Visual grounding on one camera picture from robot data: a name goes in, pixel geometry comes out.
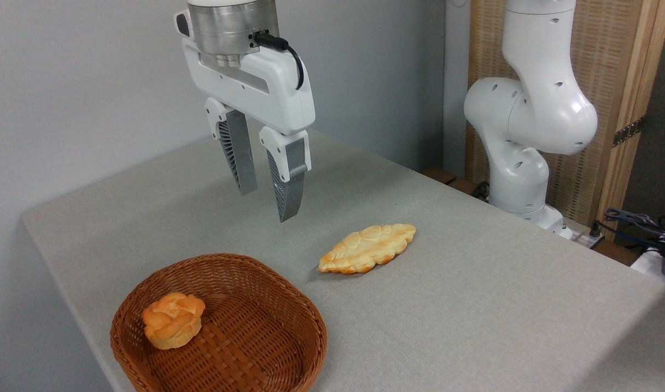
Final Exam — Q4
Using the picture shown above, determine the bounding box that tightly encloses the dark metal screen hinge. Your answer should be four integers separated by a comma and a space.
612, 115, 646, 148

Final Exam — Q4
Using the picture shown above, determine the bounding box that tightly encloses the wooden woven folding screen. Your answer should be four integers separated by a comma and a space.
468, 0, 665, 241

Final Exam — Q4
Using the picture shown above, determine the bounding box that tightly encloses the brown woven wicker basket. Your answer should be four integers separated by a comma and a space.
110, 253, 328, 392

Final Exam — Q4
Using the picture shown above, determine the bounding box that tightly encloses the flat leaf-shaped bread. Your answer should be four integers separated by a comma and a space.
318, 223, 417, 275

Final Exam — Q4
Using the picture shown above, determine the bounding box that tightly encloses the round knotted bread roll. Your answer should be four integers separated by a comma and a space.
142, 292, 206, 351

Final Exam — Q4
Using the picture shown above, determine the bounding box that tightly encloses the blue and black cable bundle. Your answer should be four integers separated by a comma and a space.
603, 207, 665, 258

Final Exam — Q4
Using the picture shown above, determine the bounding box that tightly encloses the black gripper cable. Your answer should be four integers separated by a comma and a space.
253, 30, 306, 91

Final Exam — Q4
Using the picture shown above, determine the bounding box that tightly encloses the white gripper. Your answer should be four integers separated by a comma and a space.
174, 9, 316, 223

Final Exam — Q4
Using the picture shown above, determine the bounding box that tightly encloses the white power strip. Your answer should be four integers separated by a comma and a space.
560, 218, 606, 249

